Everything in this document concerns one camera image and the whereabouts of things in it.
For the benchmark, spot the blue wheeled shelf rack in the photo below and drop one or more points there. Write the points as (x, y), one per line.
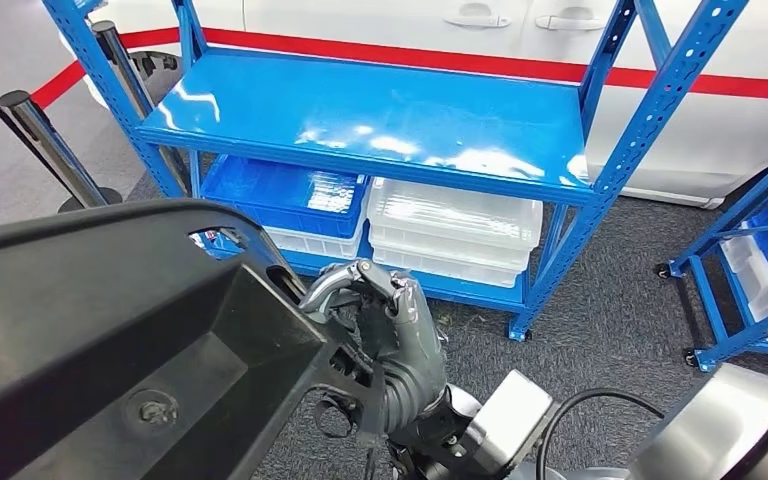
(707, 308)

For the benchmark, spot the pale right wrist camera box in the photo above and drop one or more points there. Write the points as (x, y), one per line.
(510, 411)

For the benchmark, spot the white car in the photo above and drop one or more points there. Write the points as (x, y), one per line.
(722, 139)

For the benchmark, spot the translucent white plastic bin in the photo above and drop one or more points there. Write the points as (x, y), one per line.
(450, 277)
(450, 257)
(450, 212)

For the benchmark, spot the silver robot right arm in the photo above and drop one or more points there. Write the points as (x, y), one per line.
(708, 424)

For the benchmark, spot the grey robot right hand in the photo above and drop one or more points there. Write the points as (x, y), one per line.
(404, 331)

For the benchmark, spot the chrome stanchion post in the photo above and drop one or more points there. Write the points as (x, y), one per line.
(106, 33)
(46, 142)

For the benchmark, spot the blue metal shelf rack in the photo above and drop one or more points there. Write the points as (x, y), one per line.
(357, 112)

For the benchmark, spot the black plastic car panel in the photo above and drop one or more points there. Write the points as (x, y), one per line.
(92, 318)

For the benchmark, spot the thin black pole stand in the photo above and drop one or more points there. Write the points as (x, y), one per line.
(92, 201)

